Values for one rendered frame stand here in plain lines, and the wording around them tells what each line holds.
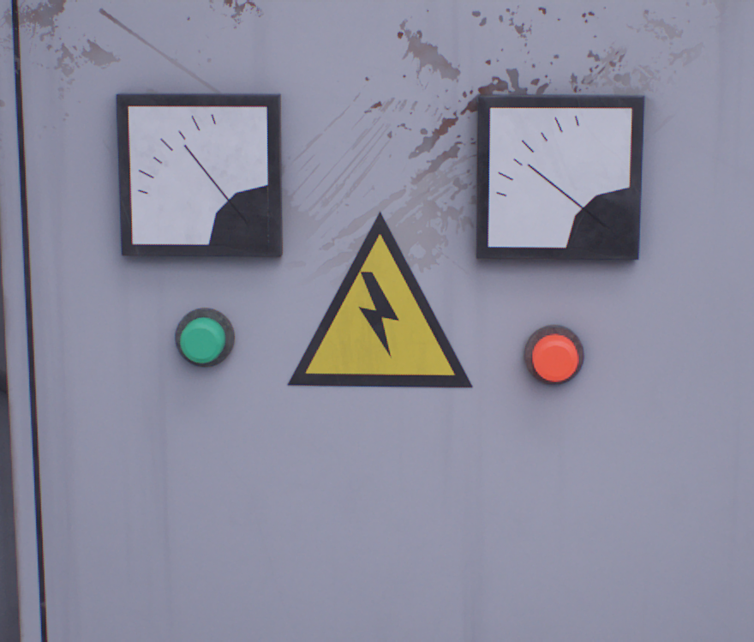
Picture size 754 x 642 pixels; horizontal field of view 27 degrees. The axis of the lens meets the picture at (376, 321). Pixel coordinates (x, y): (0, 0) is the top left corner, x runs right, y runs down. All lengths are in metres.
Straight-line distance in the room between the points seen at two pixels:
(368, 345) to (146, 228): 0.13
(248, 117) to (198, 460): 0.18
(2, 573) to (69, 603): 0.24
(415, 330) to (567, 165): 0.11
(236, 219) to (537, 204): 0.15
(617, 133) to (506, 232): 0.07
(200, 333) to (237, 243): 0.05
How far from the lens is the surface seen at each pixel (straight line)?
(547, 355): 0.79
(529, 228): 0.79
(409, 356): 0.81
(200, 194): 0.79
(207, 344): 0.80
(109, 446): 0.84
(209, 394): 0.82
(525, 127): 0.78
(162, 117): 0.79
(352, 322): 0.80
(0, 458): 1.09
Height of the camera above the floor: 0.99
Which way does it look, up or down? 12 degrees down
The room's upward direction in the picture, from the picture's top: straight up
